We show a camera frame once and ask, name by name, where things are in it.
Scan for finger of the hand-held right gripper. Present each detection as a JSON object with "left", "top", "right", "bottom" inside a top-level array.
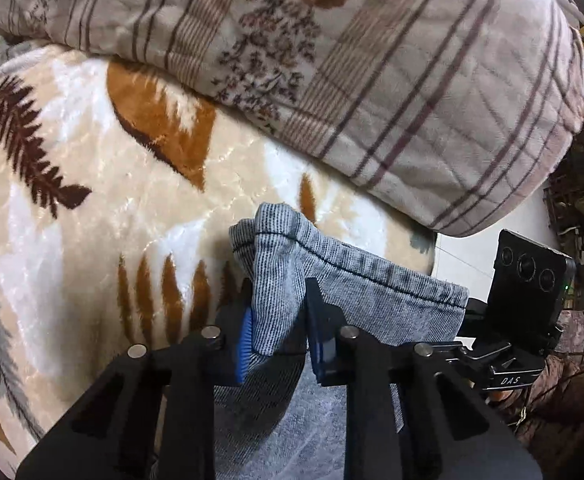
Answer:
[{"left": 459, "top": 296, "right": 492, "bottom": 342}]

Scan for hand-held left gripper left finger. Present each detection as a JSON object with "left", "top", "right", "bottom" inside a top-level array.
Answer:
[{"left": 16, "top": 305, "right": 253, "bottom": 480}]

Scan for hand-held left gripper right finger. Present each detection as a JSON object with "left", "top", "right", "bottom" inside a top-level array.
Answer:
[{"left": 304, "top": 277, "right": 547, "bottom": 480}]

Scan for blue denim pants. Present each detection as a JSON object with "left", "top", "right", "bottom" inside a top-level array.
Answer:
[{"left": 212, "top": 201, "right": 470, "bottom": 480}]

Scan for brown patterned cloth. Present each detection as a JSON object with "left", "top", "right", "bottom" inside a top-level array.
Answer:
[{"left": 489, "top": 309, "right": 584, "bottom": 466}]

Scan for leaf print fleece blanket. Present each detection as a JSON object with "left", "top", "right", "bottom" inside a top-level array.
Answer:
[{"left": 0, "top": 30, "right": 438, "bottom": 480}]

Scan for striped beige quilt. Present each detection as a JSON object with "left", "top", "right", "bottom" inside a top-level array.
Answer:
[{"left": 0, "top": 0, "right": 584, "bottom": 239}]

